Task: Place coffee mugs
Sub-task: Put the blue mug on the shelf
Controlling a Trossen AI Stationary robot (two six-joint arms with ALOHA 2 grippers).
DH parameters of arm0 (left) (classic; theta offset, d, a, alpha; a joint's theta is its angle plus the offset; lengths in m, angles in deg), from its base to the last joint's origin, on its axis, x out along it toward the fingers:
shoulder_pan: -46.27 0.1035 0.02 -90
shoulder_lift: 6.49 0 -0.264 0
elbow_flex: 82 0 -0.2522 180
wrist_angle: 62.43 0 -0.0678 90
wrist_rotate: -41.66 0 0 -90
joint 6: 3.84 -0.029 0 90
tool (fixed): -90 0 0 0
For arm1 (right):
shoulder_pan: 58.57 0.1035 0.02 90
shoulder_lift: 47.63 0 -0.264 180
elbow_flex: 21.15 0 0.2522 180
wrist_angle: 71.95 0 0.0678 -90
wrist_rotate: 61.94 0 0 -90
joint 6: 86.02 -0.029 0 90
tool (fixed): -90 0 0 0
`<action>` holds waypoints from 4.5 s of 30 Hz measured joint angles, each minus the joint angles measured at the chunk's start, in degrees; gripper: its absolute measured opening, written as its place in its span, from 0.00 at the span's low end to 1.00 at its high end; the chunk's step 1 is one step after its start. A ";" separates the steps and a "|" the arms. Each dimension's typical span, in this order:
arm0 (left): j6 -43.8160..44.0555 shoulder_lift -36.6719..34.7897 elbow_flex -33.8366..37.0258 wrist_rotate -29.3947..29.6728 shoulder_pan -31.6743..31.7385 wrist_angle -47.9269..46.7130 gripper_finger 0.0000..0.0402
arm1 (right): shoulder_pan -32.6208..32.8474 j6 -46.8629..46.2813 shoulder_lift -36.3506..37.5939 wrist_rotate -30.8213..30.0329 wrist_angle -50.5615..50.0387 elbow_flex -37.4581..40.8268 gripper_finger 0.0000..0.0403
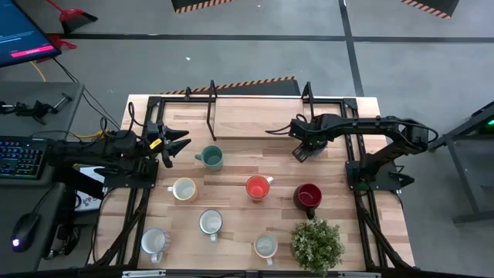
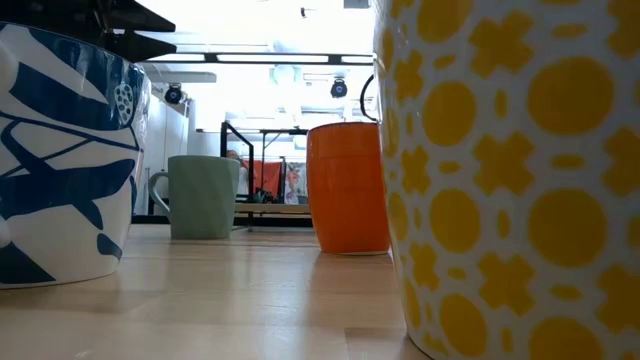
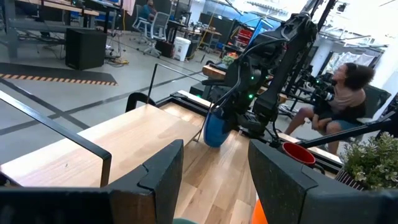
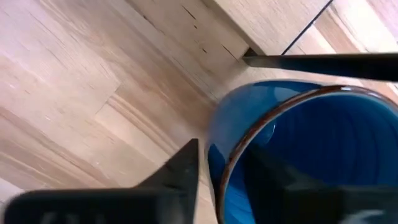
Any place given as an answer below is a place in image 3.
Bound pale green mug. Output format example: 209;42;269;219
172;217;199;224

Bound black hazard-striped floor mat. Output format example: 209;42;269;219
0;62;119;87

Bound black chair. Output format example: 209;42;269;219
356;84;392;125

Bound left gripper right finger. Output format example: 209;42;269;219
248;139;398;224

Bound red storage crates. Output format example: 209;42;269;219
235;27;254;48

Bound wooden shelf with black frame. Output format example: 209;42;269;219
0;63;206;189

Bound plain blue mug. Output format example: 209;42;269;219
203;109;233;149

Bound wooden background table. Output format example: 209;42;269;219
201;64;227;80

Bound grey workbench with wooden top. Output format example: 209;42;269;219
0;0;101;60

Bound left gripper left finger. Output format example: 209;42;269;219
0;139;185;224

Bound orange mug with white handle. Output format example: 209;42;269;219
251;198;269;224

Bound person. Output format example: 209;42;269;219
284;62;376;156
139;0;158;21

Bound grey office chair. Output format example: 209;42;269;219
131;4;150;43
142;11;171;58

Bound white bin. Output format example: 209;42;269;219
172;36;192;62

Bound black box cabinet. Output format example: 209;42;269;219
64;27;108;71

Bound background desk with wooden top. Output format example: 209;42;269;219
178;26;223;53

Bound potted green plant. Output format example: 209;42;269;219
335;131;398;191

